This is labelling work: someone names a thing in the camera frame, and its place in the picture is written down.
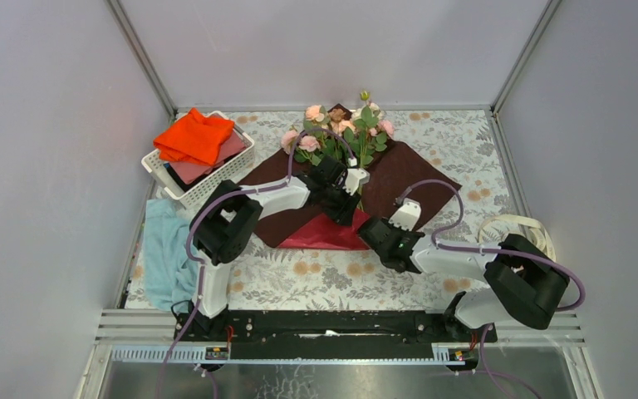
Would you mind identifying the white plastic basket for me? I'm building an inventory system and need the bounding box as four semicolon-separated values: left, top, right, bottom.
141;126;255;209

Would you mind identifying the dark red wrapping paper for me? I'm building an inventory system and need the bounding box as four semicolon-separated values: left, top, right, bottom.
239;141;462;250

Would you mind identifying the pink fake flower bunch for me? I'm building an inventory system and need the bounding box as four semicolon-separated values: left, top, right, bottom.
349;116;394;169

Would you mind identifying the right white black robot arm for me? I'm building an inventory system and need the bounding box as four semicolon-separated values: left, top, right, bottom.
358;218;571;342

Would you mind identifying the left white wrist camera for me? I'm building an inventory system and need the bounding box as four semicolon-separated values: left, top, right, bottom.
342;168;370;195

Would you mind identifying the light blue cloth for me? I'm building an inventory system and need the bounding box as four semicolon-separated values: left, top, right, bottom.
142;199;199;311

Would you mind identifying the peach fake flower stem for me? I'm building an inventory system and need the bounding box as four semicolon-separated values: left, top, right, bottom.
303;105;341;160

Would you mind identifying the cream ribbon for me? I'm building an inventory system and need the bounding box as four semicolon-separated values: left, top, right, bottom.
477;214;557;261

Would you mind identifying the dried brown fake flower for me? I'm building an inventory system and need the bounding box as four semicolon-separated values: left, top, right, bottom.
328;106;354;135

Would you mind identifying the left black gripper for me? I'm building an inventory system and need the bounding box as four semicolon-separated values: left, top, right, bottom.
317;179;359;227

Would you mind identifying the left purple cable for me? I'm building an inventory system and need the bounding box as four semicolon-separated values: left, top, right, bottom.
154;127;360;399

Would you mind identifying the orange folded cloth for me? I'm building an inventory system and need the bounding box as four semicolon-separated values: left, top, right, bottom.
153;108;235;166

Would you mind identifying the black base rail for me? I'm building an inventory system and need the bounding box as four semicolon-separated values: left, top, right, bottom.
172;309;498;361

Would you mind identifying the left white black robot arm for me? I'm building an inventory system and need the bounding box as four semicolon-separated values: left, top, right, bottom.
185;157;370;342

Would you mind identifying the floral patterned tablecloth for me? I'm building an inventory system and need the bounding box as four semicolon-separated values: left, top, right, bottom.
227;110;516;311

